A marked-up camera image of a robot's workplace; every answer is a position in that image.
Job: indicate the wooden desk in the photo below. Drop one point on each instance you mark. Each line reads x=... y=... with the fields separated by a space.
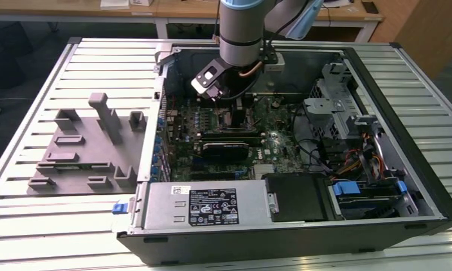
x=42 y=12

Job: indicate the silver chipset heatsink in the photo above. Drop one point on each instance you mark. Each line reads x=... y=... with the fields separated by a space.
x=266 y=168

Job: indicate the blue card retention clip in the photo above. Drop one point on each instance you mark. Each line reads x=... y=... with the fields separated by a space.
x=159 y=148
x=156 y=171
x=158 y=139
x=156 y=161
x=160 y=122

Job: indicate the black phone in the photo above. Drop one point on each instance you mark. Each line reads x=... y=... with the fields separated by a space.
x=370 y=7

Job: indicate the CPU socket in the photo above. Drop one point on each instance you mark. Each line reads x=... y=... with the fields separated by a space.
x=218 y=118

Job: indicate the wooden cabinet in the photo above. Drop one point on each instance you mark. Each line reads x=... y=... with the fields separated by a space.
x=430 y=34

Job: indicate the black-faced wrist camera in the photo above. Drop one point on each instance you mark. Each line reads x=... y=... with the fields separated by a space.
x=208 y=76

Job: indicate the silver power supply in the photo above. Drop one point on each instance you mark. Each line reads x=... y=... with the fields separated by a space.
x=166 y=209

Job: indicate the black PC case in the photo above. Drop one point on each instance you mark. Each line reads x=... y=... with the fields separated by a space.
x=248 y=248

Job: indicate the black graphics card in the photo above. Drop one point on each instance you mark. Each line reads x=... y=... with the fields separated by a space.
x=226 y=152

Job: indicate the blue expansion slot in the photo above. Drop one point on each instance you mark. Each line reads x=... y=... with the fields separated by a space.
x=240 y=172

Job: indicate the small white box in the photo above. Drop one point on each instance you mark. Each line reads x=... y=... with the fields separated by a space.
x=142 y=2

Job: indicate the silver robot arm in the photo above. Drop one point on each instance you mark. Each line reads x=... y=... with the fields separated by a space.
x=240 y=28

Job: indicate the blue bay latch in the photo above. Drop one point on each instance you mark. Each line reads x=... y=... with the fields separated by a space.
x=402 y=187

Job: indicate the gray parts rack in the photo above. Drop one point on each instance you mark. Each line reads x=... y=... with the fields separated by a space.
x=98 y=169

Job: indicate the green RAM stick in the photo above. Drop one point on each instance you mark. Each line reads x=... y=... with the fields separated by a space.
x=75 y=167

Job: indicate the green motherboard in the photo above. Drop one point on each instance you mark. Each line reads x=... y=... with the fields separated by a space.
x=283 y=152

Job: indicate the blue disk carrier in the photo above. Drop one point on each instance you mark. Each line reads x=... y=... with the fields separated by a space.
x=347 y=188

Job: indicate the coin cell battery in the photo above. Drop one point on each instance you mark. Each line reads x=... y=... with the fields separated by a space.
x=275 y=103

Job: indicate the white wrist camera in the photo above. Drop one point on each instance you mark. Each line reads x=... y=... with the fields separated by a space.
x=275 y=66

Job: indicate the blue case latch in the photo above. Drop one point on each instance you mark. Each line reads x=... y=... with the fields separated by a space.
x=120 y=208

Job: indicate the metal drive cage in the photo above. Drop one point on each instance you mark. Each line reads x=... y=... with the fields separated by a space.
x=324 y=105

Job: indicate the black plastic shroud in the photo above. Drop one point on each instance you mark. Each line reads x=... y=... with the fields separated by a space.
x=294 y=197

